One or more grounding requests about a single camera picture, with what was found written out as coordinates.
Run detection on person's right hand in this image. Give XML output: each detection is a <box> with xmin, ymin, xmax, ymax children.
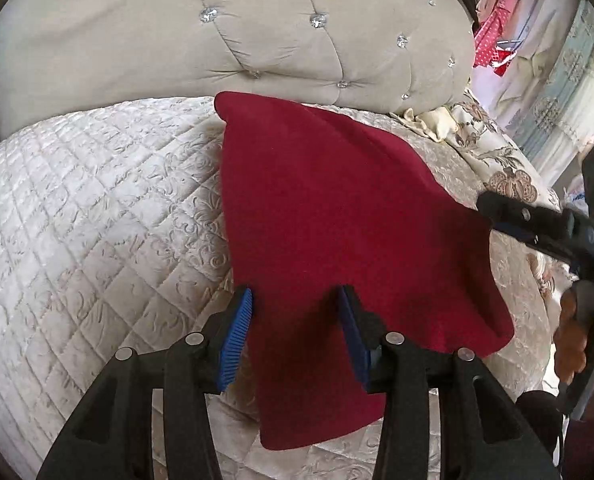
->
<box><xmin>551</xmin><ymin>286</ymin><xmax>594</xmax><ymax>421</ymax></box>

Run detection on white quilted bedspread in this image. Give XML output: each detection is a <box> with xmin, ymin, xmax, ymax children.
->
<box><xmin>0</xmin><ymin>98</ymin><xmax>551</xmax><ymax>479</ymax></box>

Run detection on beige tufted headboard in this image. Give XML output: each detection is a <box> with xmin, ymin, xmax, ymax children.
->
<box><xmin>0</xmin><ymin>0</ymin><xmax>474</xmax><ymax>141</ymax></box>

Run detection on hanging clothes rack garments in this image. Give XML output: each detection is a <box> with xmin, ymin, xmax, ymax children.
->
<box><xmin>471</xmin><ymin>0</ymin><xmax>580</xmax><ymax>130</ymax></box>

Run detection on dark red sweater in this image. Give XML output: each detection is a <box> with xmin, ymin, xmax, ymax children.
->
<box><xmin>215</xmin><ymin>92</ymin><xmax>514</xmax><ymax>451</ymax></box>

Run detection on floral cream bed sheet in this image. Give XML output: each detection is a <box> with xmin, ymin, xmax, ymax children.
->
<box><xmin>391</xmin><ymin>90</ymin><xmax>561</xmax><ymax>211</ymax></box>

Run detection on teal damask curtain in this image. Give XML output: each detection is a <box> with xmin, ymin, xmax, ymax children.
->
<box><xmin>515</xmin><ymin>0</ymin><xmax>594</xmax><ymax>186</ymax></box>

